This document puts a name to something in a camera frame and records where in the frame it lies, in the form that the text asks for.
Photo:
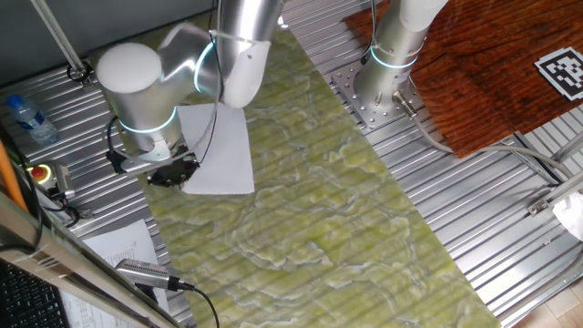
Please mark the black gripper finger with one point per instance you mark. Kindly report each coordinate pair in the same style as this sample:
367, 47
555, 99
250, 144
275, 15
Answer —
166, 182
189, 179

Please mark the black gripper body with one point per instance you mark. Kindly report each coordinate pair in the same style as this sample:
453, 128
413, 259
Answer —
177, 167

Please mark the printed white paper sheet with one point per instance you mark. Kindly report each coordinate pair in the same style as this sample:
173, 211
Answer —
123, 246

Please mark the red emergency stop button box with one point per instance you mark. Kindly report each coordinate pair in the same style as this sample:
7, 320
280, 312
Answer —
42, 174

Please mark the green marble pattern mat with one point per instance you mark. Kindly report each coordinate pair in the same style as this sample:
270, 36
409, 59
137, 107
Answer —
319, 205

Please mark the clear bottle with blue cap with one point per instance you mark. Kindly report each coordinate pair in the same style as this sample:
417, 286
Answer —
34, 123

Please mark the orange tube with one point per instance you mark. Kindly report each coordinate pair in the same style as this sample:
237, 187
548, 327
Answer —
10, 177

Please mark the thin aluminium pole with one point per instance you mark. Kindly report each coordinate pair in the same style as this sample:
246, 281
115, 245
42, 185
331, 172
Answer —
57, 34

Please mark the black keyboard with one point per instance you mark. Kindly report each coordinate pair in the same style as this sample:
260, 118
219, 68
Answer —
27, 300

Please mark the white cloth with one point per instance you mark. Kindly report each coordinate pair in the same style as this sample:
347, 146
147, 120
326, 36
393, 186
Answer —
571, 216

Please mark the black white fiducial marker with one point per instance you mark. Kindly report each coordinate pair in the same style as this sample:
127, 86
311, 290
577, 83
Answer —
565, 73

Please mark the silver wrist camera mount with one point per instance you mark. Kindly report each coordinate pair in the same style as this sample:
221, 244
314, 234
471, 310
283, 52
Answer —
141, 164

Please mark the silver camera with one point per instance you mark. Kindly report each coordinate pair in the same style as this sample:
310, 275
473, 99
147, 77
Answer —
143, 272

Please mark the aluminium frame bar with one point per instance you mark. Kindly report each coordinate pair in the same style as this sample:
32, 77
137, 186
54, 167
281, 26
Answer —
68, 264

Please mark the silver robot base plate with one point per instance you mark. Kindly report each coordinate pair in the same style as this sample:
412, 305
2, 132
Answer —
364, 114

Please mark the aluminium bracket frame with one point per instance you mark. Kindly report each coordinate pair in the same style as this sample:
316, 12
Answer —
542, 205

